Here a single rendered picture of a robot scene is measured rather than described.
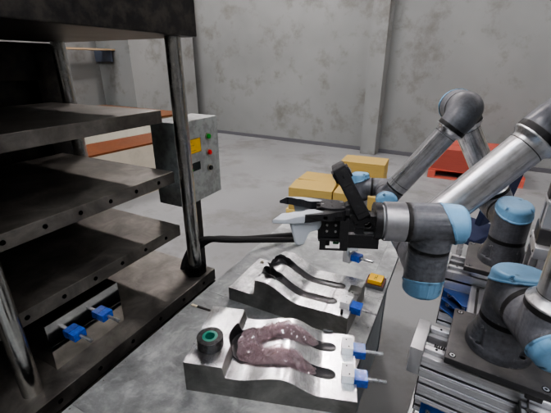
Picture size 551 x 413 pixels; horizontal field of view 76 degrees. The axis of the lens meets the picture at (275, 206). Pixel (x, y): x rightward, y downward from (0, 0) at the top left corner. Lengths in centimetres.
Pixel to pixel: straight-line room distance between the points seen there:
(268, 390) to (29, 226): 83
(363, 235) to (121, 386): 90
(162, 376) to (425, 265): 89
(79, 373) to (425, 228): 115
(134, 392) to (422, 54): 694
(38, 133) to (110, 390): 79
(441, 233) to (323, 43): 742
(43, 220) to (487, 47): 689
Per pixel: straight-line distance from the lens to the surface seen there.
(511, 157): 84
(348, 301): 133
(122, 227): 170
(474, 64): 728
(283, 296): 136
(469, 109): 131
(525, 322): 89
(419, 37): 741
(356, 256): 156
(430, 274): 73
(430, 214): 68
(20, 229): 121
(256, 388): 113
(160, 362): 132
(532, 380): 107
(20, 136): 121
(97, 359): 143
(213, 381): 116
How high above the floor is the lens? 171
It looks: 22 degrees down
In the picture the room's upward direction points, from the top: straight up
